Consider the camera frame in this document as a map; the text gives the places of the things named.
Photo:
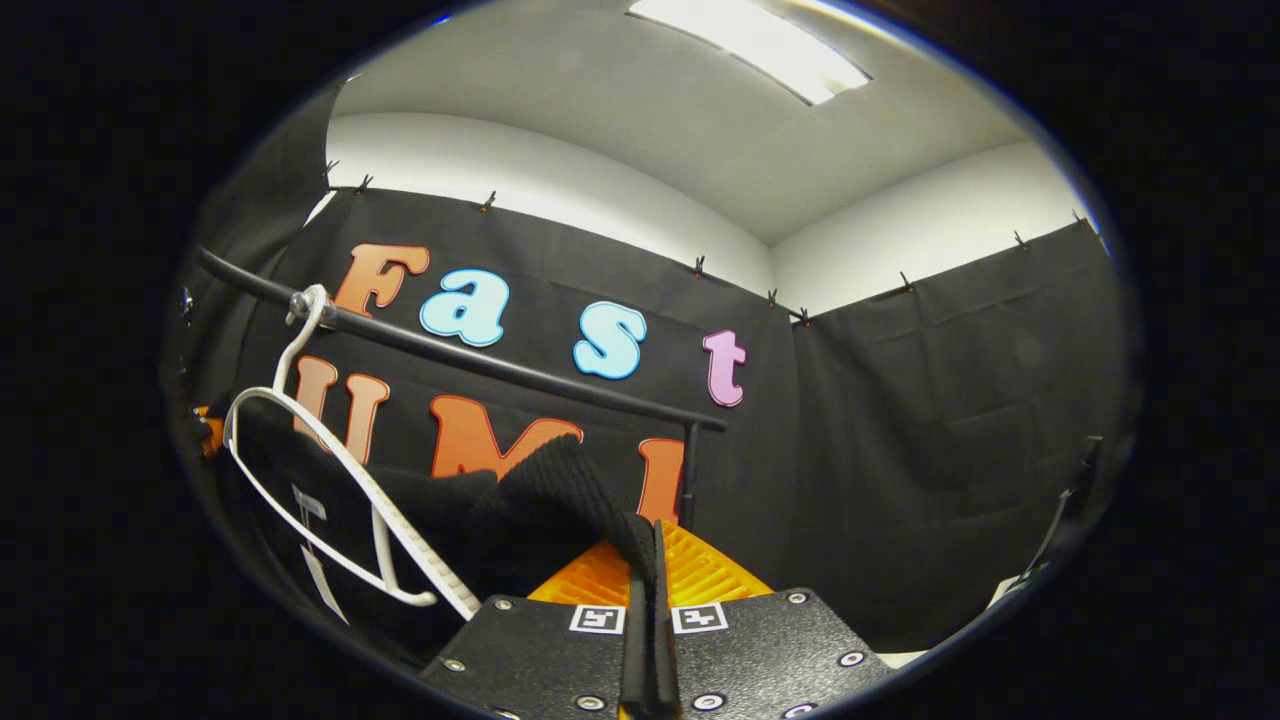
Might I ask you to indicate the ceiling light panel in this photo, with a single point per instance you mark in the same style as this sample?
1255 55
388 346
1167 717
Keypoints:
760 45

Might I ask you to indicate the white paper sheet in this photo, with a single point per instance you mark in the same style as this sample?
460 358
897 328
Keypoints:
900 659

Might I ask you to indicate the thin black stand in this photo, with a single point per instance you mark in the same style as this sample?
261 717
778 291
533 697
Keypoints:
1062 510

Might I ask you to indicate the row of small backdrop clips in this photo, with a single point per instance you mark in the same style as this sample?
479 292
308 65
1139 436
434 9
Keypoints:
700 265

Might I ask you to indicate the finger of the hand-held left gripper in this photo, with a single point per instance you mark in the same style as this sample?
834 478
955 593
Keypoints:
210 432

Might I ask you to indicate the white plastic hanger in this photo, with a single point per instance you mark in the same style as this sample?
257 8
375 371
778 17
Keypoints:
420 550

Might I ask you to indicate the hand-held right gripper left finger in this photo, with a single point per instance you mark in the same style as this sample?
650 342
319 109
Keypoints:
637 650

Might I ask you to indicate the black knit jacket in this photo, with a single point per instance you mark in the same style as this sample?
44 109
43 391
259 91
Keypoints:
520 510

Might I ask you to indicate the black metal clothes rack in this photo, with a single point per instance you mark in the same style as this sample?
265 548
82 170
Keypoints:
560 383

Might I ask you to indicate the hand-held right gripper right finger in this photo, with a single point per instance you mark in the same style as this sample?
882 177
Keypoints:
665 650

